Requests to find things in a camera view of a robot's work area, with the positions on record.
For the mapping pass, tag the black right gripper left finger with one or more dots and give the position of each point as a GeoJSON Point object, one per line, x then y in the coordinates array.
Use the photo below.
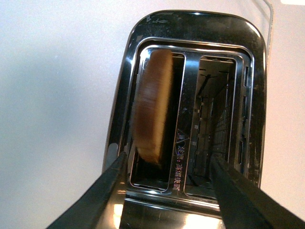
{"type": "Point", "coordinates": [86, 212]}

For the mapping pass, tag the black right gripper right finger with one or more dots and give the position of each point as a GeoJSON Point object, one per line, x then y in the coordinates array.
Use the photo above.
{"type": "Point", "coordinates": [245, 206]}

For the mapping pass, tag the slice of brown bread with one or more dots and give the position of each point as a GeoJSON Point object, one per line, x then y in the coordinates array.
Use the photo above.
{"type": "Point", "coordinates": [150, 107]}

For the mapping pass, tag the white chrome toaster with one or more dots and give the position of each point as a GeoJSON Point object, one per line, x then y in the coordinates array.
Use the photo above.
{"type": "Point", "coordinates": [216, 107]}

